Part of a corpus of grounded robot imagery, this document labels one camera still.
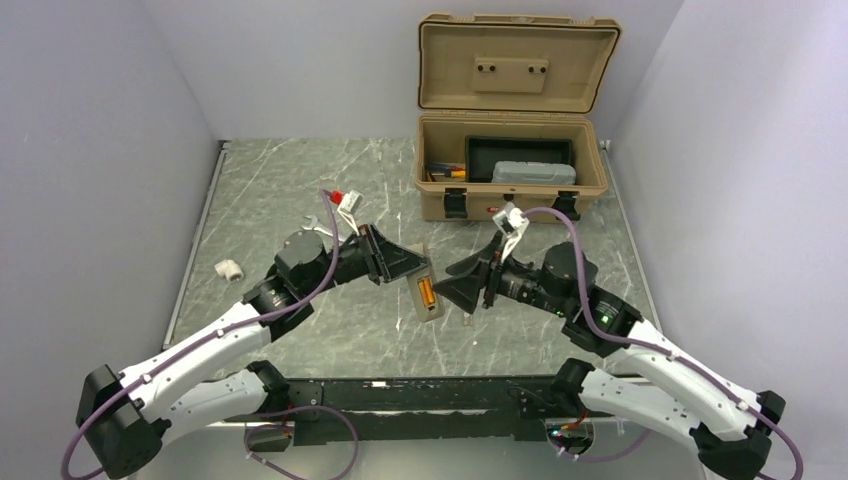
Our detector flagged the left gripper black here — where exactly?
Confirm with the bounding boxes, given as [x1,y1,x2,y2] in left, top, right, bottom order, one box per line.
[302,222,430,298]

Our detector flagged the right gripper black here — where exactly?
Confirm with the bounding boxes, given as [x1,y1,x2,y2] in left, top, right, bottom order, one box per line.
[432,230,570,316]

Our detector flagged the beige remote control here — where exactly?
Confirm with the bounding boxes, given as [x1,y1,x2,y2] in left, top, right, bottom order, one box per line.
[406,243,444,323]

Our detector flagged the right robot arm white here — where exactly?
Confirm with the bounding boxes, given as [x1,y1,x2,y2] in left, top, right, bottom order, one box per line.
[433,233,786,479]

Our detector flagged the white PVC elbow fitting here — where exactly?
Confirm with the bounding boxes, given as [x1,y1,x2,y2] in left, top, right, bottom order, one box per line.
[214,259,244,282]

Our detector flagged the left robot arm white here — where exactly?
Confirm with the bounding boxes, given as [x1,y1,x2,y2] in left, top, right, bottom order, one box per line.
[71,224,430,479]

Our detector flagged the silver combination wrench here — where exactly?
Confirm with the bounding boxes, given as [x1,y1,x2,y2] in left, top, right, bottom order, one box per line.
[301,215,346,243]

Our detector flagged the grey plastic case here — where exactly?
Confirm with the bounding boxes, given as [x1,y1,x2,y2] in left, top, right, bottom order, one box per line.
[491,161,577,186]

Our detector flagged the black tray in toolbox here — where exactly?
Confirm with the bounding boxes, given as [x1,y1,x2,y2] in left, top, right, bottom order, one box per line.
[465,136,576,183]

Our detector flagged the tan plastic toolbox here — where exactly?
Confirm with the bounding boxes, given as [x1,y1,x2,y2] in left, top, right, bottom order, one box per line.
[415,13,622,223]

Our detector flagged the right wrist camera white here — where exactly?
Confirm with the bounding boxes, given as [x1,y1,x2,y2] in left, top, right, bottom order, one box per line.
[492,202,529,263]

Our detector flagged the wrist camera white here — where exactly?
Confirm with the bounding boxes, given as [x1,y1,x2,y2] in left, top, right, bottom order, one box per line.
[329,190,362,234]
[492,202,529,263]

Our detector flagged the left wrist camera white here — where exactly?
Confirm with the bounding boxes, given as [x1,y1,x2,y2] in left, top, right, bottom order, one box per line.
[329,190,362,234]

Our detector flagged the yellow-handled tools in toolbox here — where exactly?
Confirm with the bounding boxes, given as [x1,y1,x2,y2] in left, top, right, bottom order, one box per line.
[425,163,466,182]

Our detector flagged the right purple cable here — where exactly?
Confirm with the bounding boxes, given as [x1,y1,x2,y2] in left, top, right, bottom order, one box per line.
[519,206,806,480]

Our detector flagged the purple cable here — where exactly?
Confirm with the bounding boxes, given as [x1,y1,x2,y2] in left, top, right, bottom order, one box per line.
[60,188,360,480]
[519,206,806,480]

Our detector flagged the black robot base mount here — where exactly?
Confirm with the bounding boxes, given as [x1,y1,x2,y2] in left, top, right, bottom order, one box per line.
[228,374,616,446]

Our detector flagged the aluminium frame rail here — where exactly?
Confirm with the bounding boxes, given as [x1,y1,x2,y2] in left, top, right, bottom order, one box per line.
[122,374,707,425]

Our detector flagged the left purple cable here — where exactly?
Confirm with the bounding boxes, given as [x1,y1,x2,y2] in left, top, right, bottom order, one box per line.
[60,188,360,480]

